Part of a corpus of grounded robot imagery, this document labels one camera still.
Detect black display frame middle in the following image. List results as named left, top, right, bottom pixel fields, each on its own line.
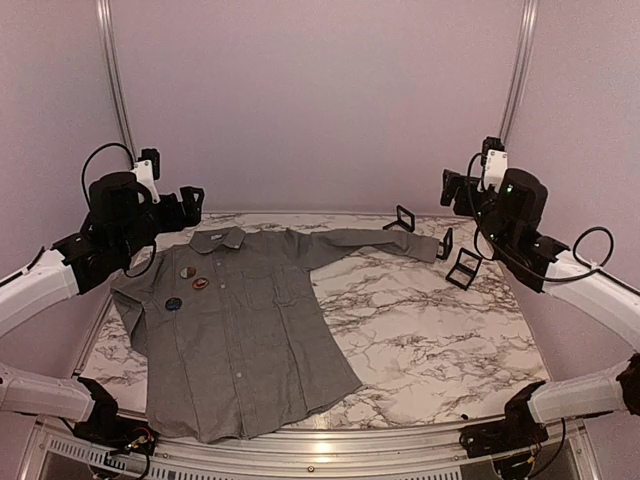
left=436, top=227, right=454, bottom=261

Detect left aluminium frame post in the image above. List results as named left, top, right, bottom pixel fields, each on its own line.
left=95, top=0, right=135, bottom=153

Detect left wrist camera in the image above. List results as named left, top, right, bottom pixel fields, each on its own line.
left=132, top=148, right=160, bottom=204

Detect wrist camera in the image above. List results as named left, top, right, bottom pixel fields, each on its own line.
left=481, top=137, right=508, bottom=193
left=132, top=148, right=160, bottom=204

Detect orange portrait brooch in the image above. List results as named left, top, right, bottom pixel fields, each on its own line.
left=192, top=277, right=209, bottom=291

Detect blue night scene brooch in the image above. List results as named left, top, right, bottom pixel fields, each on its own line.
left=164, top=297, right=183, bottom=312

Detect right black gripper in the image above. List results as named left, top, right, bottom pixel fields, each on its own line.
left=440, top=169, right=512, bottom=254

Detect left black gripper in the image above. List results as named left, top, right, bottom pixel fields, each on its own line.
left=114, top=185, right=203, bottom=262

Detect right aluminium frame post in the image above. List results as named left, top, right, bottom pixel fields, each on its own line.
left=499, top=0, right=539, bottom=146

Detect front aluminium rail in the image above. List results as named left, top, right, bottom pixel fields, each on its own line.
left=19, top=414, right=601, bottom=480

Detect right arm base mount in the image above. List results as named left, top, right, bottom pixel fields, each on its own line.
left=459, top=381, right=549, bottom=458

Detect black display frame back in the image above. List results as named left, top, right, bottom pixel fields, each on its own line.
left=382, top=204, right=416, bottom=233

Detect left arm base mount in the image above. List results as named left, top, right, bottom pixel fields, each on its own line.
left=73, top=377, right=158, bottom=456

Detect black display frame front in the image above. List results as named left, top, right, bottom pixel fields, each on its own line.
left=445, top=248, right=483, bottom=291

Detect grey button-up shirt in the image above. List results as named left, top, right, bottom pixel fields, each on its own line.
left=111, top=227, right=439, bottom=443

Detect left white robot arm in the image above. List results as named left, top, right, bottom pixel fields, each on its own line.
left=1, top=172, right=205, bottom=445

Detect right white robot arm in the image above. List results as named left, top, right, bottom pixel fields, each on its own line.
left=440, top=168, right=639, bottom=448

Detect black display frame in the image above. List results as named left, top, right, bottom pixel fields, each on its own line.
left=436, top=227, right=454, bottom=261
left=382, top=204, right=416, bottom=233
left=445, top=248, right=483, bottom=291

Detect aluminium frame post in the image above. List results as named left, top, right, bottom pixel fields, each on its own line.
left=95, top=0, right=135, bottom=153
left=499, top=0, right=539, bottom=146

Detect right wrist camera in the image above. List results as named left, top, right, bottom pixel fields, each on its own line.
left=481, top=137, right=508, bottom=193

